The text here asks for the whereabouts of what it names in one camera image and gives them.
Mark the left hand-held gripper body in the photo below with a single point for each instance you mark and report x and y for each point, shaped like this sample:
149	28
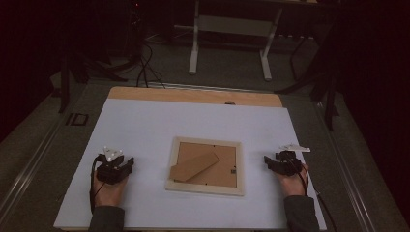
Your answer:
109	170

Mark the white table mat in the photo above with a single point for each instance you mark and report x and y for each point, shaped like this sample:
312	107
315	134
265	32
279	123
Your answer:
154	129

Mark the black stand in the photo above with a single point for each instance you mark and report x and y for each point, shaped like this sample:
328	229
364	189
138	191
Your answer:
329	103
64	87

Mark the white metal desk frame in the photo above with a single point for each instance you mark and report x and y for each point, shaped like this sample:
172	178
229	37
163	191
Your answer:
194	48

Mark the metal floor rail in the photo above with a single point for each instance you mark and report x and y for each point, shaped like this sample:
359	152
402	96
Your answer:
351	180
29	174

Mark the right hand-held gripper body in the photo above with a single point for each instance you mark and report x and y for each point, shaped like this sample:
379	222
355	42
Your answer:
288	164

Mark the person's right hand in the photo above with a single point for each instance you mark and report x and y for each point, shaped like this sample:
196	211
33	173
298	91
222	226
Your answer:
293	185

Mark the wooden photo frame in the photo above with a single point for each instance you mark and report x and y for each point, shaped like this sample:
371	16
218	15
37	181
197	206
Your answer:
206	164

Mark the person's left hand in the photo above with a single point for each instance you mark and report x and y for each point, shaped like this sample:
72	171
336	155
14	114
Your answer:
109	195

